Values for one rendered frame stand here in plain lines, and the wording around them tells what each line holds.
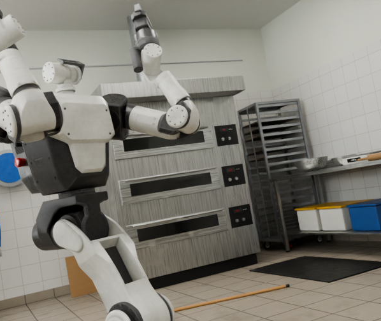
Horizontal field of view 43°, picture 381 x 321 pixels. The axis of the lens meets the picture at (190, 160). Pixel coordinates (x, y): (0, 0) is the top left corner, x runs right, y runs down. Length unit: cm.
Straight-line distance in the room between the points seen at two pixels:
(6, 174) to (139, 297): 409
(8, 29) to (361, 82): 467
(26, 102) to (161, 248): 373
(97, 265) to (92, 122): 44
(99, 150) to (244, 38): 551
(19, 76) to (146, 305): 71
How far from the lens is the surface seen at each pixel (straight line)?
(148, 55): 169
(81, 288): 536
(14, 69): 127
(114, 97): 176
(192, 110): 161
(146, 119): 166
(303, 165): 552
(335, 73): 592
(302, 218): 563
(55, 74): 159
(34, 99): 121
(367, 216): 487
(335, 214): 519
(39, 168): 156
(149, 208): 477
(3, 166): 541
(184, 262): 491
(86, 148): 153
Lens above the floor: 86
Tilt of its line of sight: 4 degrees up
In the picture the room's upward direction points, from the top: 10 degrees counter-clockwise
